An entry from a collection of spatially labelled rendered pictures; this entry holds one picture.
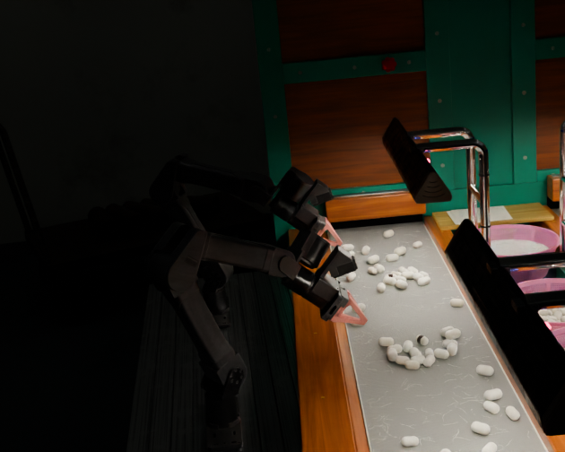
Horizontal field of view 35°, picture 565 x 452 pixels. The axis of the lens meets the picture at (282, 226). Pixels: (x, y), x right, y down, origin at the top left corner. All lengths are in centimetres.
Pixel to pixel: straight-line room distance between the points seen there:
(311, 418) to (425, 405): 23
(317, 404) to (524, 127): 134
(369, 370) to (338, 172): 98
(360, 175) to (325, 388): 110
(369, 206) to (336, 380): 99
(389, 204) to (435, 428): 115
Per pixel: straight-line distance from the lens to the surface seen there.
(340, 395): 179
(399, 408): 179
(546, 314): 218
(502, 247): 262
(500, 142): 283
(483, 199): 225
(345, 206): 273
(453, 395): 183
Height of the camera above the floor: 161
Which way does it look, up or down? 17 degrees down
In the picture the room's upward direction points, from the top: 6 degrees counter-clockwise
